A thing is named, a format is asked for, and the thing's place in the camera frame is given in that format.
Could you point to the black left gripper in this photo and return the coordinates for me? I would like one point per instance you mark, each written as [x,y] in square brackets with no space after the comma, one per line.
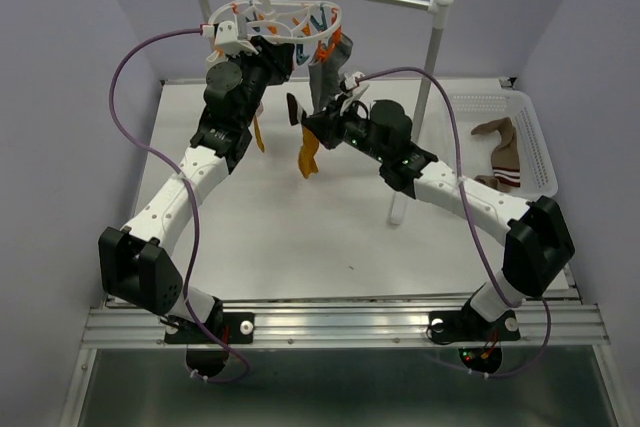
[275,59]

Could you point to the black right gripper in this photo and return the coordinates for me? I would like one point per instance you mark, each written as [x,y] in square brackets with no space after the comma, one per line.
[325,124]

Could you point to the mustard yellow sock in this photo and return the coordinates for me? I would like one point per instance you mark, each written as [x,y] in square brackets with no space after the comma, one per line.
[306,157]
[257,134]

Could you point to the white clip hanger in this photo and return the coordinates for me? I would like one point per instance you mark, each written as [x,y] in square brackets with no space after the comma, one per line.
[314,27]

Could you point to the grey sock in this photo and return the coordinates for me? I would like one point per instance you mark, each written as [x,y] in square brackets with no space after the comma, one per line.
[325,75]

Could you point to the brown beige sock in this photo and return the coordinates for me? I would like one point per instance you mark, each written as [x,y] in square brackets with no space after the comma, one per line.
[505,161]

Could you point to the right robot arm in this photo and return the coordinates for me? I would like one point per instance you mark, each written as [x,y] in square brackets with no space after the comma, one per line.
[536,240]

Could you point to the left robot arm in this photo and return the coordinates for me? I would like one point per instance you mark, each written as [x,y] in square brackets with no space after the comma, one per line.
[135,259]

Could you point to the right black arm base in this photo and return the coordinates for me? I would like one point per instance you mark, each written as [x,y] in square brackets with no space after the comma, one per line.
[450,329]

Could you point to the white plastic basket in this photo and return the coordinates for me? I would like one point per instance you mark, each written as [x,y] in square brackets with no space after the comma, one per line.
[475,107]

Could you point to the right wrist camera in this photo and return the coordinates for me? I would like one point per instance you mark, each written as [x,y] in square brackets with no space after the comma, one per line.
[352,87]

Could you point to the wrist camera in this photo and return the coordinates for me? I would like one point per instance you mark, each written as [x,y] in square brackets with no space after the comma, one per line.
[226,38]
[352,87]

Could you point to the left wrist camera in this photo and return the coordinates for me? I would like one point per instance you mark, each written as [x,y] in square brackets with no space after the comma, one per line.
[226,38]

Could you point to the aluminium rail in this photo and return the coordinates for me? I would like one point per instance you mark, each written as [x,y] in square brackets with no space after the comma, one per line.
[342,325]

